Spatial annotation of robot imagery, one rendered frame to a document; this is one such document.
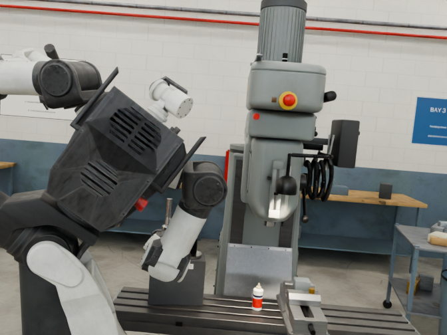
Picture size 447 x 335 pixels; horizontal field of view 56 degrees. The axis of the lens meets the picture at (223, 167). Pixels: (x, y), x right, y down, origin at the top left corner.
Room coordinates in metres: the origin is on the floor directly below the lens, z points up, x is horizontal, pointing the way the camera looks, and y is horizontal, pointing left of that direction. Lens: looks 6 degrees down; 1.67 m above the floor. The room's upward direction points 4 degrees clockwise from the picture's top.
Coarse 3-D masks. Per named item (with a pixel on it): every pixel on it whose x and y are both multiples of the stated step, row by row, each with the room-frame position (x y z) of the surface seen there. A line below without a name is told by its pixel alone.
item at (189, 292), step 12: (192, 264) 1.61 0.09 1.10; (204, 264) 1.62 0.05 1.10; (192, 276) 1.61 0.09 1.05; (204, 276) 1.62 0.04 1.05; (156, 288) 1.60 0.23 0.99; (168, 288) 1.60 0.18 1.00; (180, 288) 1.61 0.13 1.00; (192, 288) 1.61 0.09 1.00; (156, 300) 1.60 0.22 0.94; (168, 300) 1.60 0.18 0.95; (180, 300) 1.61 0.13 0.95; (192, 300) 1.61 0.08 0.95
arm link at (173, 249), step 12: (180, 216) 1.10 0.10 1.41; (192, 216) 1.10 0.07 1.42; (168, 228) 1.12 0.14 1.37; (180, 228) 1.10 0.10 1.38; (192, 228) 1.10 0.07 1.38; (156, 240) 1.15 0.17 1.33; (168, 240) 1.11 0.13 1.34; (180, 240) 1.10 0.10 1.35; (192, 240) 1.12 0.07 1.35; (144, 252) 1.20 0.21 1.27; (156, 252) 1.12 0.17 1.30; (168, 252) 1.10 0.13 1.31; (180, 252) 1.11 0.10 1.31; (168, 264) 1.11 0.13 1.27; (180, 264) 1.12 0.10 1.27; (180, 276) 1.13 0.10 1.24
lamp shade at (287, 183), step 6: (282, 180) 1.40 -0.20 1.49; (288, 180) 1.39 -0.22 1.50; (294, 180) 1.40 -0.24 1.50; (276, 186) 1.42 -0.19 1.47; (282, 186) 1.39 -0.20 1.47; (288, 186) 1.39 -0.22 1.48; (294, 186) 1.40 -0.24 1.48; (276, 192) 1.41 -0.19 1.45; (282, 192) 1.39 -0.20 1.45; (288, 192) 1.39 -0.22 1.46; (294, 192) 1.40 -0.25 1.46
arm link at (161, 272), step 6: (144, 264) 1.14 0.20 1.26; (156, 264) 1.14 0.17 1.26; (162, 264) 1.14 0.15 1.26; (144, 270) 1.16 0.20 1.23; (150, 270) 1.15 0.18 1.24; (156, 270) 1.15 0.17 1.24; (162, 270) 1.15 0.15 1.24; (168, 270) 1.15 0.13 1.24; (174, 270) 1.15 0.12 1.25; (156, 276) 1.17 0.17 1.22; (162, 276) 1.16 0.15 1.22; (168, 276) 1.15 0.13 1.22; (174, 276) 1.15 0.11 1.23
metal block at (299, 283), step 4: (296, 280) 1.60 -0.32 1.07; (300, 280) 1.61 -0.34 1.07; (304, 280) 1.61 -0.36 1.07; (308, 280) 1.61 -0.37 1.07; (296, 284) 1.60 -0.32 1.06; (300, 284) 1.60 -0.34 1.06; (304, 284) 1.60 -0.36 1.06; (308, 284) 1.60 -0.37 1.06; (296, 288) 1.60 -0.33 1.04; (300, 288) 1.60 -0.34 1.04; (304, 288) 1.60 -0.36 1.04; (308, 288) 1.60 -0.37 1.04
